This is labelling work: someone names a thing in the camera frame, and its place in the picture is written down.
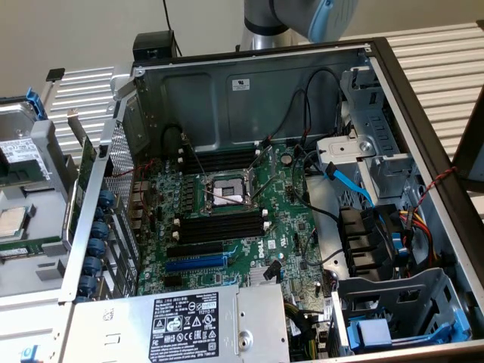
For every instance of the green Dell motherboard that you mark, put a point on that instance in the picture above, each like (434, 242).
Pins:
(287, 211)

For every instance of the grey parts rack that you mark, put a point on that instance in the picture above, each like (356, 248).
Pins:
(45, 211)

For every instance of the silver power supply unit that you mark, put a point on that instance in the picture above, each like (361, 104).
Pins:
(125, 329)

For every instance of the short black expansion slot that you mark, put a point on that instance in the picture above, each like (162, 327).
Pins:
(172, 280)

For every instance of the metal disk bay cage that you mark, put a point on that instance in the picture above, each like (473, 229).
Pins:
(348, 149)

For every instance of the open metal PC case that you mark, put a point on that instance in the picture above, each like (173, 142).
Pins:
(264, 113)

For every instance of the black box device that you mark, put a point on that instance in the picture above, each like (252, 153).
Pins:
(151, 45)

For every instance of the small black block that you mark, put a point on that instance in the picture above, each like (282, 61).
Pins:
(55, 74)

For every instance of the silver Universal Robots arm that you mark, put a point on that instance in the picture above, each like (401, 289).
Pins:
(264, 38)

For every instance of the blue plug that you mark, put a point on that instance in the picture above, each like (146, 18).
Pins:
(399, 244)

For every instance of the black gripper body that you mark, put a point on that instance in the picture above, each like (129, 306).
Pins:
(4, 155)

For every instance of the silver coin battery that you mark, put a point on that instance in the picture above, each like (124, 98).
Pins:
(288, 159)

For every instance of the silver finned heat sink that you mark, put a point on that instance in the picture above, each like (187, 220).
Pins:
(256, 278)

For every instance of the hard disk with blue bracket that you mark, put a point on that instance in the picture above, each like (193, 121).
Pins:
(15, 113)

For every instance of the silver CPU chip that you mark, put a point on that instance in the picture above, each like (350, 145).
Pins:
(11, 223)

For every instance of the small blue clip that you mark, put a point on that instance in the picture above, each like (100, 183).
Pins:
(29, 355)

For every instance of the metal locking lever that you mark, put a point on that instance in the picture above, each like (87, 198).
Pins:
(269, 185)
(194, 157)

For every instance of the blue expansion slot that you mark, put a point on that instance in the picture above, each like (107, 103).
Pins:
(194, 263)

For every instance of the black plastic bracket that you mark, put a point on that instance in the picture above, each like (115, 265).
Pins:
(359, 242)

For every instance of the hard disk with white label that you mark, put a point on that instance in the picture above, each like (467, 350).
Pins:
(26, 151)

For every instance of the CPU socket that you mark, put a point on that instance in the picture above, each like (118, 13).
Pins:
(227, 187)

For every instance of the green graphics card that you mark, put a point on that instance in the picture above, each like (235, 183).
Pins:
(86, 162)

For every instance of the metal socket cover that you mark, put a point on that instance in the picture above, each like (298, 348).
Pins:
(250, 185)

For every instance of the black framed panel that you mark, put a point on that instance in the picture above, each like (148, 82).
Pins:
(472, 151)

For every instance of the grey disk bay cage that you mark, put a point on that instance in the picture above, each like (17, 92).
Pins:
(397, 287)

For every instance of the blue disk carrier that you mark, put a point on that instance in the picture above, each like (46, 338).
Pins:
(352, 338)

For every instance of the long black expansion slot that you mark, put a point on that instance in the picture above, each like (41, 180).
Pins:
(194, 249)

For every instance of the blue slot retention clip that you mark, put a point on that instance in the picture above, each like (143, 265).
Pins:
(100, 229)
(87, 285)
(91, 265)
(107, 198)
(97, 246)

